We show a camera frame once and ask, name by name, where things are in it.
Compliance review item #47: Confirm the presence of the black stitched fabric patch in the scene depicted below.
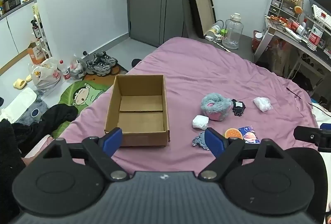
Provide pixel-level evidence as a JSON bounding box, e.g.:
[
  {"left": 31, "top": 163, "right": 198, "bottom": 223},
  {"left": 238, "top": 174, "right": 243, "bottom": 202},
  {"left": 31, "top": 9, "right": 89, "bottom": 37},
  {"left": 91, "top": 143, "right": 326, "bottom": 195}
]
[{"left": 231, "top": 99, "right": 246, "bottom": 117}]

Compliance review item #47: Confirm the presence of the grey pink plush toy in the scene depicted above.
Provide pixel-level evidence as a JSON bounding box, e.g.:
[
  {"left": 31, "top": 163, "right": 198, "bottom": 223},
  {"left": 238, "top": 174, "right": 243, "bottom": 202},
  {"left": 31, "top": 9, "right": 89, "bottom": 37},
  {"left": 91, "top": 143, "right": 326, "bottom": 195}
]
[{"left": 201, "top": 93, "right": 233, "bottom": 121}]

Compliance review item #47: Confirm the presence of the yellow slipper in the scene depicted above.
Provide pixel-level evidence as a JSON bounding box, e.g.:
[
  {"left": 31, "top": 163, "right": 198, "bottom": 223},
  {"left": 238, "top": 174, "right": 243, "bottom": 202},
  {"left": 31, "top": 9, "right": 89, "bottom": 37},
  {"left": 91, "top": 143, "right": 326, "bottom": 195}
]
[{"left": 13, "top": 78, "right": 27, "bottom": 90}]

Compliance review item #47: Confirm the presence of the red jar white lid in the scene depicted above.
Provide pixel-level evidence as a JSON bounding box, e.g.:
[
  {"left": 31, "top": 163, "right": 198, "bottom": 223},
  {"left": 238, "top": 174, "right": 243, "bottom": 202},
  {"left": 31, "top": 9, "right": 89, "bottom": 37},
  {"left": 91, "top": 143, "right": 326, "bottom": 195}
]
[{"left": 253, "top": 30, "right": 265, "bottom": 52}]

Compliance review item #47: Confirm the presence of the grey white sneaker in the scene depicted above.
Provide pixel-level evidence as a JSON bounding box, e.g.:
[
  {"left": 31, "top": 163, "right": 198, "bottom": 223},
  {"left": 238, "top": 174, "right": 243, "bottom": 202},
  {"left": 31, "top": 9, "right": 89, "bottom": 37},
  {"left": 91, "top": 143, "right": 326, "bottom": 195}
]
[
  {"left": 86, "top": 57, "right": 111, "bottom": 77},
  {"left": 94, "top": 51, "right": 118, "bottom": 67}
]

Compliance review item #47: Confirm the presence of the thin wooden stick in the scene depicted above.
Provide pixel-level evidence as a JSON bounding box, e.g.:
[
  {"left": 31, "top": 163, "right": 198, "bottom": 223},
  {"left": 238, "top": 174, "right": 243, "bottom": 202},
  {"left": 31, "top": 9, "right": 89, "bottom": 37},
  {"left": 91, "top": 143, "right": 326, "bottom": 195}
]
[{"left": 212, "top": 41, "right": 232, "bottom": 53}]

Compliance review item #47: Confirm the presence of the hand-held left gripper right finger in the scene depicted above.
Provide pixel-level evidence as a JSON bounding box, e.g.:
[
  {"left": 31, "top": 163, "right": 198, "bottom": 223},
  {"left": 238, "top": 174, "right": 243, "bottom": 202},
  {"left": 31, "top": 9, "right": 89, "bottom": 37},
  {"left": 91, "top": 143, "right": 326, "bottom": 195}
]
[{"left": 199, "top": 128, "right": 287, "bottom": 180}]

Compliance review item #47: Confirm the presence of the blue patterned cloth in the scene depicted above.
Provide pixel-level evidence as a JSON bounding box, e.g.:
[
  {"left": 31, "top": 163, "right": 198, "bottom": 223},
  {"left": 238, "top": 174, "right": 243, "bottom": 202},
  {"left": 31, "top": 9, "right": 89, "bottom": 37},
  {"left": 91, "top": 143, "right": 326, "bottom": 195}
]
[{"left": 192, "top": 132, "right": 210, "bottom": 151}]

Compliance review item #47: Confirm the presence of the white folded towel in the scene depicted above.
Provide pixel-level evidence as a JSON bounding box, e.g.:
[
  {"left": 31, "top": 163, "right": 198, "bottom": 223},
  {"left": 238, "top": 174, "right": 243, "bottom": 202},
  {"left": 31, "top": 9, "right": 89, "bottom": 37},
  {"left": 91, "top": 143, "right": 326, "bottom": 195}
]
[{"left": 0, "top": 88, "right": 38, "bottom": 123}]

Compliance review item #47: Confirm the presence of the narrow rack of bottles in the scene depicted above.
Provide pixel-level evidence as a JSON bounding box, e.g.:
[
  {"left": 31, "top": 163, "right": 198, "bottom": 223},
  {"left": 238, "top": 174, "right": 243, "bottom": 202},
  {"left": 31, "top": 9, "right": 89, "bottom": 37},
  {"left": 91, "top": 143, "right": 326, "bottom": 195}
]
[{"left": 31, "top": 4, "right": 52, "bottom": 57}]

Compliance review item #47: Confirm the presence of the white grey desk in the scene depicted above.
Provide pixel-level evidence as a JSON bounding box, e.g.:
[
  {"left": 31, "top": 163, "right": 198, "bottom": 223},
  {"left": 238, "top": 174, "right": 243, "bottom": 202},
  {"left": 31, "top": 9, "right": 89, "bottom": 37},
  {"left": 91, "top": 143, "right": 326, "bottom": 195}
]
[{"left": 253, "top": 16, "right": 331, "bottom": 90}]

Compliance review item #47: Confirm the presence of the orange cardboard carton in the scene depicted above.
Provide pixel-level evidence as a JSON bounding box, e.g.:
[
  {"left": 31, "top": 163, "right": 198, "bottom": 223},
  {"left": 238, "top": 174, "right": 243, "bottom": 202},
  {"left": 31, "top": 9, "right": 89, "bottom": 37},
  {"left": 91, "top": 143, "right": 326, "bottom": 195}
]
[{"left": 27, "top": 42, "right": 46, "bottom": 65}]

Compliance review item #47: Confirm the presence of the white kitchen cabinet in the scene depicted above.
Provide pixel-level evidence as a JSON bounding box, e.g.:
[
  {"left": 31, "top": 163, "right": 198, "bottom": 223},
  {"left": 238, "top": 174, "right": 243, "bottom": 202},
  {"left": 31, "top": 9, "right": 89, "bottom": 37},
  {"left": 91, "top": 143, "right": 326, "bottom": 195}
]
[{"left": 0, "top": 0, "right": 39, "bottom": 76}]

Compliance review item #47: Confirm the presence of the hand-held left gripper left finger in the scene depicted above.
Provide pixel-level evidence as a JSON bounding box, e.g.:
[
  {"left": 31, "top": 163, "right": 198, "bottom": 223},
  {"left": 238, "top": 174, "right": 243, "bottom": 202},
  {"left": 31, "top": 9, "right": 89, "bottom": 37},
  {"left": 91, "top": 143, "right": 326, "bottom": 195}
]
[{"left": 41, "top": 128, "right": 130, "bottom": 181}]

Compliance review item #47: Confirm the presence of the flat cardboard tray black rim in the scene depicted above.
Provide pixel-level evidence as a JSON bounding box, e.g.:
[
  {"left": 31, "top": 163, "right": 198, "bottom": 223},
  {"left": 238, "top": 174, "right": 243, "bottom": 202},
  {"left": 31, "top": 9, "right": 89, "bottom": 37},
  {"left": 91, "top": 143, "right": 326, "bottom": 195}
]
[{"left": 185, "top": 0, "right": 217, "bottom": 38}]

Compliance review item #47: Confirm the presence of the grey fluffy cushion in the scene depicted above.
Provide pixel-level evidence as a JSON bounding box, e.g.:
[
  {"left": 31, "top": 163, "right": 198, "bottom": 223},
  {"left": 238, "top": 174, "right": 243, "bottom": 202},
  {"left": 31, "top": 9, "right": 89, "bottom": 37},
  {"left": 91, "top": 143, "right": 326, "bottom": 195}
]
[{"left": 16, "top": 98, "right": 50, "bottom": 125}]

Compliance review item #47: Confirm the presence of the blue printed packet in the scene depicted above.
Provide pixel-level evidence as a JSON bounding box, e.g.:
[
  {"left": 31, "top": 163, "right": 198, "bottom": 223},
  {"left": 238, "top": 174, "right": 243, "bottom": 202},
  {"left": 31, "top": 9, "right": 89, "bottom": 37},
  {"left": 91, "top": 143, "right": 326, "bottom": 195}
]
[{"left": 238, "top": 125, "right": 260, "bottom": 144}]

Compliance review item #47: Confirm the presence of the red label water bottle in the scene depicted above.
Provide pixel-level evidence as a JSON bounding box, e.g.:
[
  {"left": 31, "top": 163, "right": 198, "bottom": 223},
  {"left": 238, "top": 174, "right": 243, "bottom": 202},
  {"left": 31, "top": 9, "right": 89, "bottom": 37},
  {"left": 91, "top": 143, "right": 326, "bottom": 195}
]
[{"left": 57, "top": 60, "right": 71, "bottom": 80}]

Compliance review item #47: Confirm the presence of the white keyboard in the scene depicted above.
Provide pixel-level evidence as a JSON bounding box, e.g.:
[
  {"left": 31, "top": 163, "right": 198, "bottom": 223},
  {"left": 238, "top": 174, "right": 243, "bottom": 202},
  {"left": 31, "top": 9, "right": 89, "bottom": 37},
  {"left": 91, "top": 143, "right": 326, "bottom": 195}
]
[{"left": 312, "top": 4, "right": 331, "bottom": 30}]

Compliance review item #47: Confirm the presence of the clear bag of white stuffing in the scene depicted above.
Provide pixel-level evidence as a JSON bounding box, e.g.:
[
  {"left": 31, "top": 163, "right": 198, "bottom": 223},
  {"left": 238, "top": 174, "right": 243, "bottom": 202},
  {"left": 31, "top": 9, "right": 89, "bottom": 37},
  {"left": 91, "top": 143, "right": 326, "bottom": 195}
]
[{"left": 253, "top": 96, "right": 273, "bottom": 112}]

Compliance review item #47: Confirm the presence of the clear plastic bag of clutter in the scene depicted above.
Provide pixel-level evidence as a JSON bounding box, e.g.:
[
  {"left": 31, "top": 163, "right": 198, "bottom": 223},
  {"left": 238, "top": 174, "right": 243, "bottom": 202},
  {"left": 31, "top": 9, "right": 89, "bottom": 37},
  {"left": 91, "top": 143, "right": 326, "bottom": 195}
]
[{"left": 68, "top": 55, "right": 87, "bottom": 80}]

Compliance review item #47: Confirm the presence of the lying white yellow bottle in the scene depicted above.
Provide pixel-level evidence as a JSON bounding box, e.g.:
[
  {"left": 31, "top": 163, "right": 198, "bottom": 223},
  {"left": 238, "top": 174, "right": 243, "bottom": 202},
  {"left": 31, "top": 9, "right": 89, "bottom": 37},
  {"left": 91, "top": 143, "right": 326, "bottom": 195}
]
[{"left": 206, "top": 20, "right": 224, "bottom": 37}]

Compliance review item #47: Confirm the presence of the black clothing pile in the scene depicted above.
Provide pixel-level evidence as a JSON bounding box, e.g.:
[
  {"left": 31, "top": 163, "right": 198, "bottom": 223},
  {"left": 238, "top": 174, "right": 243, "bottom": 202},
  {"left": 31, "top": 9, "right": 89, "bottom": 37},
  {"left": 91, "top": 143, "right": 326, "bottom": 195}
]
[{"left": 12, "top": 104, "right": 78, "bottom": 155}]

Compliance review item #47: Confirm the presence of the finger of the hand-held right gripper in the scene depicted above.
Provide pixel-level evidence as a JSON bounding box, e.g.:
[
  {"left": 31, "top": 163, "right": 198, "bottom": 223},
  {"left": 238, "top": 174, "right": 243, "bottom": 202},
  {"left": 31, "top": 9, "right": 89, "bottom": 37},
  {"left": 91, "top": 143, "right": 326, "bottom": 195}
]
[{"left": 293, "top": 126, "right": 321, "bottom": 147}]

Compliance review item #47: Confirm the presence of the orange round soft toy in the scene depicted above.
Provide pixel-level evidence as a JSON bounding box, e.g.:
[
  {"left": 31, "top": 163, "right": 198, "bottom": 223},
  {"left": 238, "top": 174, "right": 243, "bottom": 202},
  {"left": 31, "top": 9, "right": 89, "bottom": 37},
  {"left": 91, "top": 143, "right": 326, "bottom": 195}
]
[{"left": 224, "top": 128, "right": 244, "bottom": 140}]

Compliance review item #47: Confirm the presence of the clear drawer organizer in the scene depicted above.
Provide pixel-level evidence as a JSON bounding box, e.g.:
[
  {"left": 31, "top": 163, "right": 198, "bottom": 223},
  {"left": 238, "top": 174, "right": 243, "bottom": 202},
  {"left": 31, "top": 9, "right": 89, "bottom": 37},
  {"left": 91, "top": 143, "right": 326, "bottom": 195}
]
[{"left": 268, "top": 0, "right": 298, "bottom": 19}]

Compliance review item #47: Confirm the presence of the black cable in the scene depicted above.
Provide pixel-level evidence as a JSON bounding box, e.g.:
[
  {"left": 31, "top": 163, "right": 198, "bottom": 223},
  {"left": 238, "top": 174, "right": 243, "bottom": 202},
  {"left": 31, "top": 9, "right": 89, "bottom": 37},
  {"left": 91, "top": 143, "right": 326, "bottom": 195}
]
[{"left": 286, "top": 87, "right": 331, "bottom": 112}]

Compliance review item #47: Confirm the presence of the pink bed sheet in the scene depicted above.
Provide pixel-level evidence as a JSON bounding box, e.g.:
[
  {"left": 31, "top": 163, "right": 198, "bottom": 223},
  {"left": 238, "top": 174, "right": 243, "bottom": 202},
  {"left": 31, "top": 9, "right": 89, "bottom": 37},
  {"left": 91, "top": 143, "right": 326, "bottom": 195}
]
[{"left": 24, "top": 37, "right": 320, "bottom": 178}]

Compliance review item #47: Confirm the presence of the green cartoon floor mat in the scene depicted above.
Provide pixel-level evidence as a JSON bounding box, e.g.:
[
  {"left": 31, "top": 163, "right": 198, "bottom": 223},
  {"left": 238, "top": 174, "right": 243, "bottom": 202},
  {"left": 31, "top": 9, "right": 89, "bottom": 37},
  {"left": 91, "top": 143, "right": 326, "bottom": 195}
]
[{"left": 52, "top": 79, "right": 113, "bottom": 138}]

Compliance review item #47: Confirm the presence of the large clear water jug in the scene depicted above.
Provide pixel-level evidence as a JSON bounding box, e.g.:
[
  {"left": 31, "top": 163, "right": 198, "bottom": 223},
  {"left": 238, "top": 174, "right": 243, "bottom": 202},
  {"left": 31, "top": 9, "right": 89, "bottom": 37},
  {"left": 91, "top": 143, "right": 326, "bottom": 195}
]
[{"left": 222, "top": 13, "right": 244, "bottom": 50}]

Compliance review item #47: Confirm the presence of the black rice cooker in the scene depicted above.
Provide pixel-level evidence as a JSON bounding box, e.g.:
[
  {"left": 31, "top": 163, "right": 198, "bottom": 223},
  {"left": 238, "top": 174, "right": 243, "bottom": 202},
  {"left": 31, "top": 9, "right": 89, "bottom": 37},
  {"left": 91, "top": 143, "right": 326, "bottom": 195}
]
[{"left": 2, "top": 0, "right": 21, "bottom": 11}]

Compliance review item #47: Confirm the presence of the white soft bundle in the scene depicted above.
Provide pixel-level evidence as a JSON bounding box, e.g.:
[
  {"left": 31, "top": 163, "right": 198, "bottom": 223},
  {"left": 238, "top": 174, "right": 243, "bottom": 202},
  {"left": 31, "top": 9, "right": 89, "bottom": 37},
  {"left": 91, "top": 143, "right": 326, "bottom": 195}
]
[{"left": 192, "top": 115, "right": 209, "bottom": 130}]

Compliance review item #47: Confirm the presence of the white printed plastic bag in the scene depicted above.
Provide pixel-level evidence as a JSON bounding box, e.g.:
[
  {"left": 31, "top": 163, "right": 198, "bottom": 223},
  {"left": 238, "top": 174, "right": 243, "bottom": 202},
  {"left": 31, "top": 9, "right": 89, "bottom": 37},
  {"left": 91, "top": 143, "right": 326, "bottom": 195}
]
[{"left": 28, "top": 57, "right": 62, "bottom": 92}]

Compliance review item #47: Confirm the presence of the printed shopping bag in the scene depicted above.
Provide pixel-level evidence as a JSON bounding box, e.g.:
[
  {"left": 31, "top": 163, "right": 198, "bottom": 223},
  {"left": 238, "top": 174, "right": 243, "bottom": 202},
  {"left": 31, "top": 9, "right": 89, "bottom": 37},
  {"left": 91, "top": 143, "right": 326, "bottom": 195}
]
[{"left": 269, "top": 39, "right": 298, "bottom": 77}]

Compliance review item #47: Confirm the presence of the brown cardboard box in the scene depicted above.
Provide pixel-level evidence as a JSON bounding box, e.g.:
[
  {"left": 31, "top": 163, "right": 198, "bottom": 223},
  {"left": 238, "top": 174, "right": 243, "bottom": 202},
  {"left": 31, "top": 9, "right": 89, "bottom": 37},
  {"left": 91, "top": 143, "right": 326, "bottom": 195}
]
[{"left": 104, "top": 74, "right": 170, "bottom": 147}]

